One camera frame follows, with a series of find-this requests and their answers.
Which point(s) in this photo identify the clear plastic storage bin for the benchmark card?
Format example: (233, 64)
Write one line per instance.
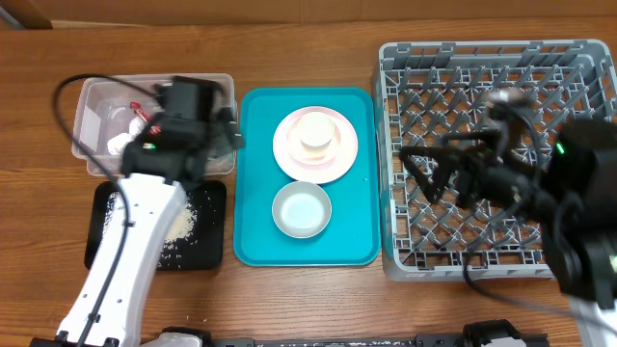
(103, 112)

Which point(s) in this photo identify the grey dishwasher rack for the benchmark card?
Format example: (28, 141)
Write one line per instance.
(423, 90)

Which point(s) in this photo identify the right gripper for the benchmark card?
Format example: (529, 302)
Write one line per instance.
(445, 156)

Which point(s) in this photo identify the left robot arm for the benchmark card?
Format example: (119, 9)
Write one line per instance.
(110, 306)

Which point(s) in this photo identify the pink bowl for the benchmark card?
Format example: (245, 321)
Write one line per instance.
(311, 155)

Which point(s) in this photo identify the teal serving tray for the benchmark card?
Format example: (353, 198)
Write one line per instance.
(352, 236)

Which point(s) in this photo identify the white cup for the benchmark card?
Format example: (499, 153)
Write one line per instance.
(315, 129)

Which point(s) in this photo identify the cardboard backdrop wall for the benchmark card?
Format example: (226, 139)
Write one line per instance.
(42, 14)

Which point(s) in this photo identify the white pink plate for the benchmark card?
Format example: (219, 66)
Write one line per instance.
(324, 173)

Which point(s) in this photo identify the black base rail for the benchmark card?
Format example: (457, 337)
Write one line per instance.
(485, 333)

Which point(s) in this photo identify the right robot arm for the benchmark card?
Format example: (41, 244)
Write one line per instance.
(572, 198)

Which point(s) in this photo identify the white napkin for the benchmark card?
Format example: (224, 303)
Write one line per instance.
(117, 144)

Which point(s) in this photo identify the grey bowl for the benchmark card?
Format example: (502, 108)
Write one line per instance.
(301, 210)

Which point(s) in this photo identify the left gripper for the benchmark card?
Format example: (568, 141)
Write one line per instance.
(222, 130)

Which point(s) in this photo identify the red snack wrapper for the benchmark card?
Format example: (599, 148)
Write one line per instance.
(141, 112)

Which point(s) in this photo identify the black plastic tray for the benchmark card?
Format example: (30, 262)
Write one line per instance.
(207, 254)

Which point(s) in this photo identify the pile of white rice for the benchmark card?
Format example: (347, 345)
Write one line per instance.
(182, 232)

